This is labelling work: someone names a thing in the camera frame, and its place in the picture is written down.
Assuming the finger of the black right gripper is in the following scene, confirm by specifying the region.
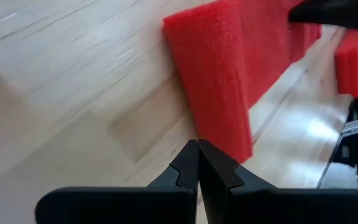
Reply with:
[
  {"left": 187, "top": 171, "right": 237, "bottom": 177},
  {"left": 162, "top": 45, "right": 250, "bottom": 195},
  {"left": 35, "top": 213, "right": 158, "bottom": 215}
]
[{"left": 289, "top": 0, "right": 358, "bottom": 32}]

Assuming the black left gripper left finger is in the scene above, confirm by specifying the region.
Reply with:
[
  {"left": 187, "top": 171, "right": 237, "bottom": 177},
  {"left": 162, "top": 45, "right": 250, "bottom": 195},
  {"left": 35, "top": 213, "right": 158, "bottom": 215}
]
[{"left": 35, "top": 139, "right": 201, "bottom": 224}]

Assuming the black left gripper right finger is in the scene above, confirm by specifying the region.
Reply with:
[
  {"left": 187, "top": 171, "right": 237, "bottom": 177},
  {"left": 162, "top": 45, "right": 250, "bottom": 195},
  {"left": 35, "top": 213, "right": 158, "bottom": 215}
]
[{"left": 198, "top": 139, "right": 358, "bottom": 224}]

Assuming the red elastic bandage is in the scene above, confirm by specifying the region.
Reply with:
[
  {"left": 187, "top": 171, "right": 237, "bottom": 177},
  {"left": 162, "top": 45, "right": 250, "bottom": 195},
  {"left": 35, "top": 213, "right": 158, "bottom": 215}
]
[{"left": 162, "top": 0, "right": 358, "bottom": 164}]

